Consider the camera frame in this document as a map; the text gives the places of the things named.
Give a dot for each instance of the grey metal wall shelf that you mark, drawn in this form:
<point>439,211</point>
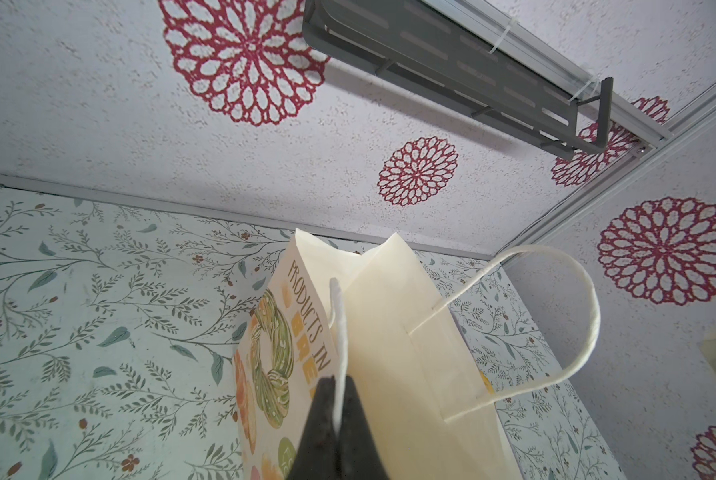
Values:
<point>410,45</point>

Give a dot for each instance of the white paper bag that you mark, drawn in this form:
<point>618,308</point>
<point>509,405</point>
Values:
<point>378,318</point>

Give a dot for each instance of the yellow elongated bread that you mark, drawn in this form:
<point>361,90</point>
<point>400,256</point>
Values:
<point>487,384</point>

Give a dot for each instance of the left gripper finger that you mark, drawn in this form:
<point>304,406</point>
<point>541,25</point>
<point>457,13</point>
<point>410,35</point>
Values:
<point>329,452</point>

